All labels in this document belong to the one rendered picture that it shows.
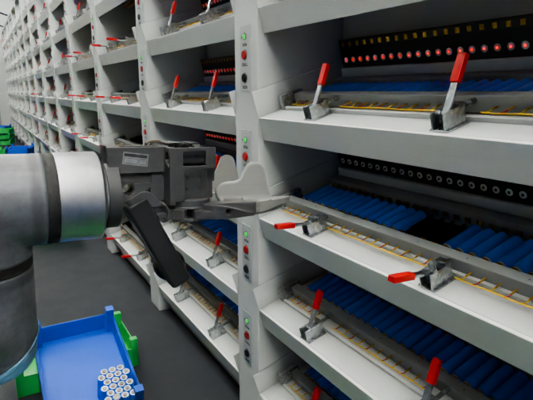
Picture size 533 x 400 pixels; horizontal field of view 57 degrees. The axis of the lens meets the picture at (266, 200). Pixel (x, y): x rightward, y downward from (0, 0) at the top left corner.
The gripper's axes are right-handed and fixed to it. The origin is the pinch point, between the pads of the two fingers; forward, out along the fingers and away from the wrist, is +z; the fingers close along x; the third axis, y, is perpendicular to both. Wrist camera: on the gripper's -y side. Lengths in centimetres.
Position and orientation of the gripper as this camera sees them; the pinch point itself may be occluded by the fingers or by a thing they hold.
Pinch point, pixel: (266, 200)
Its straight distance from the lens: 61.6
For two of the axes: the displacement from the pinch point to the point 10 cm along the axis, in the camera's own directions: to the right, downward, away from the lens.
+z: 8.7, -0.7, 5.0
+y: 0.3, -9.8, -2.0
